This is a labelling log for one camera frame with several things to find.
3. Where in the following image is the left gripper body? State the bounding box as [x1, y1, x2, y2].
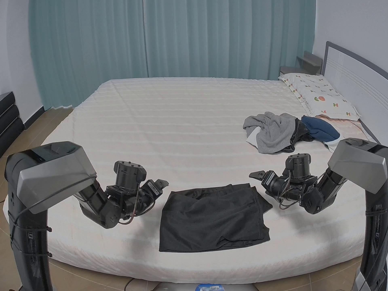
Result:
[138, 179, 163, 211]

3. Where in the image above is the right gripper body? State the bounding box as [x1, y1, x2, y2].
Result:
[261, 170, 287, 197]

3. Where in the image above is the black T-shirt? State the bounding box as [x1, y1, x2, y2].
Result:
[159, 184, 273, 252]

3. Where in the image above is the pile of clothes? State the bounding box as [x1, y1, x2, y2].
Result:
[242, 112, 341, 154]

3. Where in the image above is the bed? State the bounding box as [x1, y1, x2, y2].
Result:
[4, 41, 388, 284]

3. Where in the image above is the white printed pillow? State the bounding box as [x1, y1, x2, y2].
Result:
[278, 73, 361, 121]

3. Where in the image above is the grey bedside table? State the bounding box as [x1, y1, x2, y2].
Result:
[279, 51, 322, 76]

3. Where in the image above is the black chest of drawers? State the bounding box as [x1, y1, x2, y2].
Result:
[0, 91, 25, 158]

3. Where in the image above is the blue-green curtain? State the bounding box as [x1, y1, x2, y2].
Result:
[142, 0, 316, 79]
[29, 0, 149, 110]

